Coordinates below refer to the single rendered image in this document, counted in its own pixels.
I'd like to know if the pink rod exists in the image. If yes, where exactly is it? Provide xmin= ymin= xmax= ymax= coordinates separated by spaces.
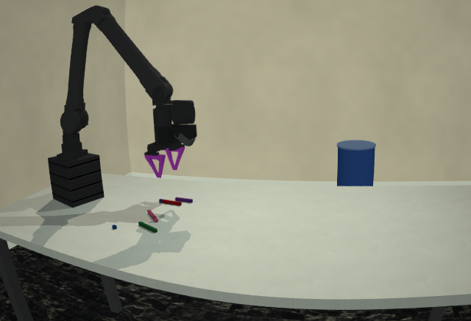
xmin=147 ymin=210 xmax=158 ymax=222

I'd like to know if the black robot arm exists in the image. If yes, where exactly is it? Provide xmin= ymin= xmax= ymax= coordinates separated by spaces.
xmin=57 ymin=5 xmax=197 ymax=161

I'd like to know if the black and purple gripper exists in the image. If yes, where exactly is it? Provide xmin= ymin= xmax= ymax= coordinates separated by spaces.
xmin=144 ymin=124 xmax=185 ymax=178

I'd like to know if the dark red rod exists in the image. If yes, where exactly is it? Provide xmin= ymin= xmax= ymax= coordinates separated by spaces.
xmin=162 ymin=200 xmax=182 ymax=206

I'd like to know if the green rod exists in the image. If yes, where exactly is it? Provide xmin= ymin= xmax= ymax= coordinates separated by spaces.
xmin=138 ymin=222 xmax=157 ymax=233

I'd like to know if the purple rod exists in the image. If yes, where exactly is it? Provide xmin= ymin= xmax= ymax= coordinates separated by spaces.
xmin=175 ymin=197 xmax=193 ymax=203

